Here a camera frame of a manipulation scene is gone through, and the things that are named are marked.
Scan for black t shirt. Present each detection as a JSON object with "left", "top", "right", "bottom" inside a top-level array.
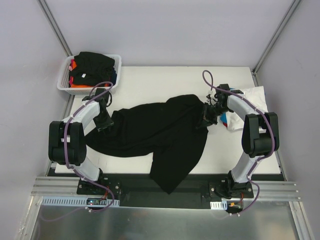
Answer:
[
  {"left": 85, "top": 94, "right": 208, "bottom": 194},
  {"left": 69, "top": 51, "right": 117, "bottom": 88}
]

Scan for white t shirt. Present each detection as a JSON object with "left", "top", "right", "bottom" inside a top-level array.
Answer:
[{"left": 225, "top": 86, "right": 268, "bottom": 131}]

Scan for white plastic laundry basket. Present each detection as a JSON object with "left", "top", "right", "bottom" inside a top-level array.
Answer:
[{"left": 56, "top": 54, "right": 122, "bottom": 96}]

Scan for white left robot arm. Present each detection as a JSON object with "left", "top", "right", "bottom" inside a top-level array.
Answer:
[{"left": 48, "top": 87, "right": 114, "bottom": 195}]

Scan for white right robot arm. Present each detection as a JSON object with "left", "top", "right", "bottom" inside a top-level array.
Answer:
[{"left": 198, "top": 84, "right": 280, "bottom": 199}]

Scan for orange t shirt in basket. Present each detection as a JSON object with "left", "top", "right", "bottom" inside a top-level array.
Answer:
[{"left": 68, "top": 59, "right": 111, "bottom": 88}]

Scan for dark blue t shirt in basket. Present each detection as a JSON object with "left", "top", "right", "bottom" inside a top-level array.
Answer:
[{"left": 108, "top": 67, "right": 118, "bottom": 86}]

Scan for pink t shirt in basket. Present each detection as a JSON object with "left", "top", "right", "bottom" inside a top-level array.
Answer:
[{"left": 68, "top": 59, "right": 75, "bottom": 88}]

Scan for black t shirt in basket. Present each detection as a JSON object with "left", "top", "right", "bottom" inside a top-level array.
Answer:
[{"left": 69, "top": 51, "right": 117, "bottom": 88}]

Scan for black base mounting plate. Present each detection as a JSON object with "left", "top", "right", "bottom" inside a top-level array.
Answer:
[{"left": 76, "top": 172, "right": 255, "bottom": 208}]

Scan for right white cable duct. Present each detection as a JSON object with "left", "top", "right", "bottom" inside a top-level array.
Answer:
[{"left": 210, "top": 200, "right": 228, "bottom": 211}]

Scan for white cable duct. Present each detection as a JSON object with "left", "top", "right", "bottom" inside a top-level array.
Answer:
[
  {"left": 210, "top": 200, "right": 228, "bottom": 211},
  {"left": 41, "top": 196, "right": 120, "bottom": 208}
]

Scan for aluminium front rail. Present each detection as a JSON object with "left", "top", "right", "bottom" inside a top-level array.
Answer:
[{"left": 31, "top": 177, "right": 302, "bottom": 202}]

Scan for left white cable duct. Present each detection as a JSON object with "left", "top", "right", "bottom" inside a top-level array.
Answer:
[{"left": 41, "top": 196, "right": 120, "bottom": 208}]

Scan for left aluminium frame post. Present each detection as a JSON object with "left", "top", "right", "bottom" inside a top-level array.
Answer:
[{"left": 36, "top": 0, "right": 73, "bottom": 69}]

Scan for aluminium frame post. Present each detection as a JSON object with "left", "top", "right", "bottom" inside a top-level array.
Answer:
[
  {"left": 36, "top": 0, "right": 73, "bottom": 69},
  {"left": 252, "top": 0, "right": 303, "bottom": 76}
]

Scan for right aluminium frame post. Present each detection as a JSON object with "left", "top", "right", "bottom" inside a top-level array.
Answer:
[{"left": 252, "top": 0, "right": 303, "bottom": 76}]

